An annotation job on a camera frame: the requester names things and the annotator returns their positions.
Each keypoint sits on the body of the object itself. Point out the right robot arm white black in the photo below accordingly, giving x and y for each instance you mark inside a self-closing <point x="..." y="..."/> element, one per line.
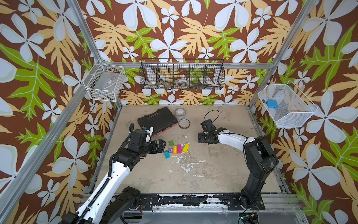
<point x="259" y="157"/>

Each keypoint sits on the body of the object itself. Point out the orange wood block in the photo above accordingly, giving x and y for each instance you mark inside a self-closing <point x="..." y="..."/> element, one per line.
<point x="175" y="150"/>

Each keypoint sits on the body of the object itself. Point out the blue object in basket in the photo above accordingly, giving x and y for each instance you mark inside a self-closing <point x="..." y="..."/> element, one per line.
<point x="272" y="104"/>

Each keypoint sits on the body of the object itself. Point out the white wire basket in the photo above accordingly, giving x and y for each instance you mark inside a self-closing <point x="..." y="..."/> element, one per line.
<point x="104" y="82"/>
<point x="294" y="106"/>

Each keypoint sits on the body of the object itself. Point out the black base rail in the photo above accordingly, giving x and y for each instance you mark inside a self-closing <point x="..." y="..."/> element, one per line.
<point x="229" y="201"/>

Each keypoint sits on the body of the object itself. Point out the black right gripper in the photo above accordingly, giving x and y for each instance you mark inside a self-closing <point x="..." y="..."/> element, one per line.
<point x="205" y="137"/>

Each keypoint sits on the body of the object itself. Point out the yellow block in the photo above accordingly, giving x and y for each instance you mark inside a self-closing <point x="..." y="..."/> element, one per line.
<point x="185" y="148"/>

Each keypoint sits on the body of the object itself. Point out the black wire basket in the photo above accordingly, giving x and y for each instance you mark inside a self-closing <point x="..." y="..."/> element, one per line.
<point x="204" y="74"/>

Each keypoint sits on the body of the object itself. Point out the white wire basket left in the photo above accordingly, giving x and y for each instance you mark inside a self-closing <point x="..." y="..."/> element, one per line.
<point x="104" y="82"/>

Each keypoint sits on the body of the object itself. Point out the white tape roll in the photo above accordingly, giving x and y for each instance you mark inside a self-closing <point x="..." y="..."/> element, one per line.
<point x="182" y="82"/>

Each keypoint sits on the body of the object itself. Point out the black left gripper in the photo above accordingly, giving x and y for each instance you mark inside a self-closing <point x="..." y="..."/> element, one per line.
<point x="155" y="150"/>

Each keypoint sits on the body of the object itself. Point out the teal wood block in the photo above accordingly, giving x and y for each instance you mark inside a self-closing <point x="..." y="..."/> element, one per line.
<point x="166" y="154"/>

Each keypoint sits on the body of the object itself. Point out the white wire basket right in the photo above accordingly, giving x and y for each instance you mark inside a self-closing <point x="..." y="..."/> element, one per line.
<point x="294" y="106"/>

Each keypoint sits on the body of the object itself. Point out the magenta wood block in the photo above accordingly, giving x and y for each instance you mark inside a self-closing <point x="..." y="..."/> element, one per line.
<point x="179" y="149"/>

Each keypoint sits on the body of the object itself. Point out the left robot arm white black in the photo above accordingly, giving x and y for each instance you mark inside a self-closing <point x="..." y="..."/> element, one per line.
<point x="98" y="208"/>

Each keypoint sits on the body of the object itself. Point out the black plastic tool case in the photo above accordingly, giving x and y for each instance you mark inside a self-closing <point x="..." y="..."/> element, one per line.
<point x="160" y="121"/>

